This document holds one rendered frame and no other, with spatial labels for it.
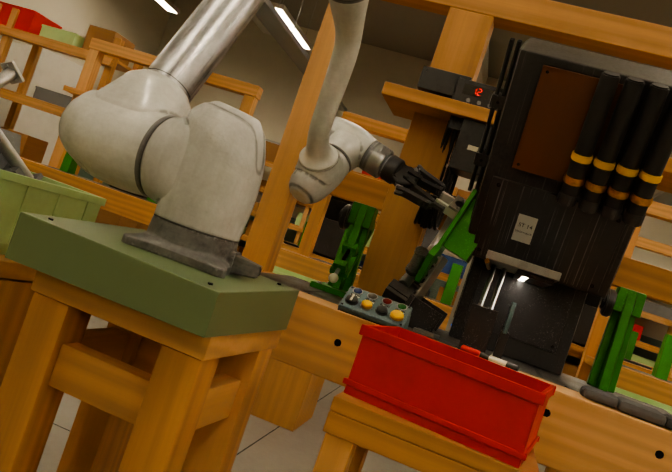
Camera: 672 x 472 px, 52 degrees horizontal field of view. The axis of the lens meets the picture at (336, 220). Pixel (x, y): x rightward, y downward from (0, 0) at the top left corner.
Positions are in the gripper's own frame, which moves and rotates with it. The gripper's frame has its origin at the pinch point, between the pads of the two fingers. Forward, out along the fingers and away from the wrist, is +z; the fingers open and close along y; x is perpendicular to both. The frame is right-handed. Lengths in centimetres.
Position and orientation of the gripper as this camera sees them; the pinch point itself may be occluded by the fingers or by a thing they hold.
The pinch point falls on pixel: (449, 205)
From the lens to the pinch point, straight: 185.2
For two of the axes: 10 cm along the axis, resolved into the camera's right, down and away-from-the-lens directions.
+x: -2.2, 6.6, 7.2
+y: 5.6, -5.2, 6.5
